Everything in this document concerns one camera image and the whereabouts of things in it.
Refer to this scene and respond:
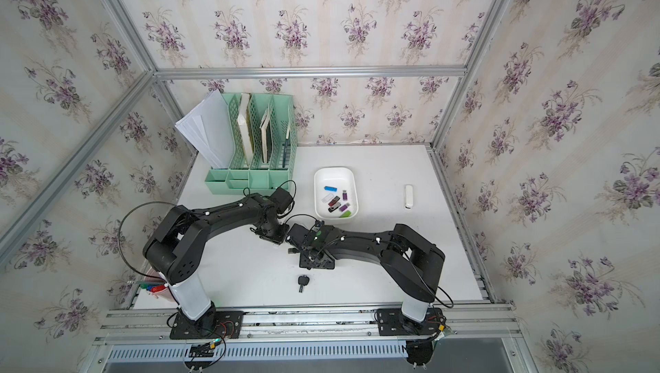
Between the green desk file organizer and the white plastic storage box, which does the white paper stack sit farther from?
the white plastic storage box

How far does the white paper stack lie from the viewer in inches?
36.4

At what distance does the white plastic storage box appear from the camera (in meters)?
0.98

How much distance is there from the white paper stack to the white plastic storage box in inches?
15.3

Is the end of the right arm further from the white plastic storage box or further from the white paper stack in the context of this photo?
the white paper stack
